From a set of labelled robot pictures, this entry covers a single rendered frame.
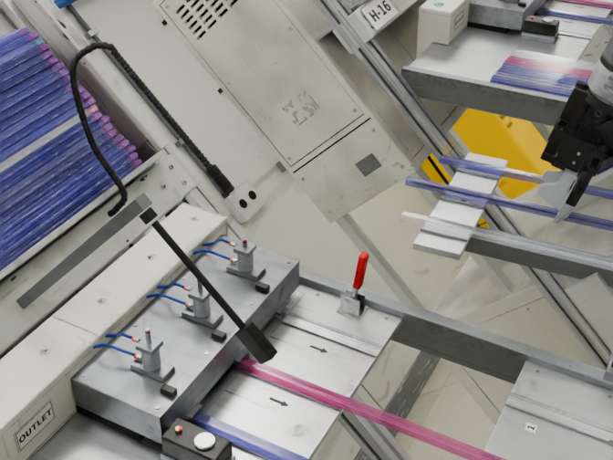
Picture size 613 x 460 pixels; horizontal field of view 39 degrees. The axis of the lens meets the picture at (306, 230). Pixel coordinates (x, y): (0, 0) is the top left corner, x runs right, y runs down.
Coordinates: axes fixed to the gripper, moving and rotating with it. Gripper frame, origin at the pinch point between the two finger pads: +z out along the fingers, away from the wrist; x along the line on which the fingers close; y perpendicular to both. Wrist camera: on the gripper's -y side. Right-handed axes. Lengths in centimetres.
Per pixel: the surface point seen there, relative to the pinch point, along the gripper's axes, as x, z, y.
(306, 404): 44, 16, 21
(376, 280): -182, 167, 41
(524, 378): 28.9, 8.9, -3.0
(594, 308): 3.2, 11.1, -10.4
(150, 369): 53, 13, 39
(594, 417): 32.3, 7.0, -12.2
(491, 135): -254, 115, 24
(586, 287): 3.2, 8.2, -7.7
